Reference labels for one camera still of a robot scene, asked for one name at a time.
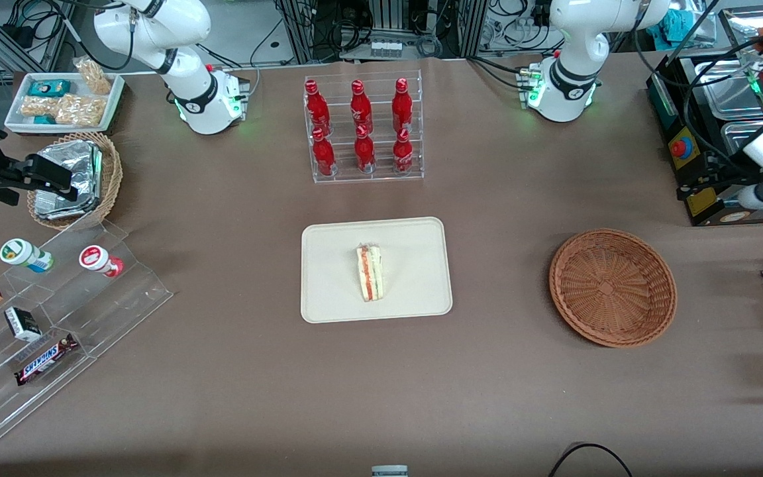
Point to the triangular sandwich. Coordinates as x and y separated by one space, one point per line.
369 275

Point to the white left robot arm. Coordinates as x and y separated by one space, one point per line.
573 59

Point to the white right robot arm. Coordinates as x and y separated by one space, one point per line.
169 40

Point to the white rectangular snack tray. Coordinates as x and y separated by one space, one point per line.
16 116

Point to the light wicker basket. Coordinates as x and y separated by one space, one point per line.
111 179

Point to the round brown wicker basket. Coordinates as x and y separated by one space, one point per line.
610 288

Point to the beige plastic tray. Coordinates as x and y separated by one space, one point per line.
328 271

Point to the foil wrapped food package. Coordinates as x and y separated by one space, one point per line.
60 209
80 162

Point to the red emergency stop button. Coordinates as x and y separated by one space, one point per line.
682 147

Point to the steel warmer pan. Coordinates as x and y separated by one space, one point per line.
726 89
739 136

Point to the small teal snack pack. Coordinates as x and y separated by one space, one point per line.
44 120

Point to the clear bag of nuts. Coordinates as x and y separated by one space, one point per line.
81 110
38 106
95 76

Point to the green lid yogurt cup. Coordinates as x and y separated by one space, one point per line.
20 254

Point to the black food warmer cabinet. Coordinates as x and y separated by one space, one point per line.
663 112

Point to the teal snack box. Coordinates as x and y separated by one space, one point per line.
48 87

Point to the red lid yogurt cup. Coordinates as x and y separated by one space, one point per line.
97 258

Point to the small black white box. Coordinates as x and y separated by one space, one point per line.
22 323

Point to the clear acrylic stepped shelf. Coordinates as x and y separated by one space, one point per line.
90 318

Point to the teal cloth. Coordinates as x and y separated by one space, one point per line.
678 25

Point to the snickers chocolate bar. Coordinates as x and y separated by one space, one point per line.
45 360

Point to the red cola bottle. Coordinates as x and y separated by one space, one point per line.
401 106
403 154
323 158
360 107
315 106
364 154

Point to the brown table cover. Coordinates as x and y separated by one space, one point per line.
222 397

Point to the clear acrylic bottle rack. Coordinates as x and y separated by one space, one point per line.
381 177

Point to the white power strip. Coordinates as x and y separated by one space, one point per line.
386 48

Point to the metal equipment rack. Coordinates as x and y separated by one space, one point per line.
388 16

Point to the grey device edge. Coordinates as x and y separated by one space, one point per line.
389 472

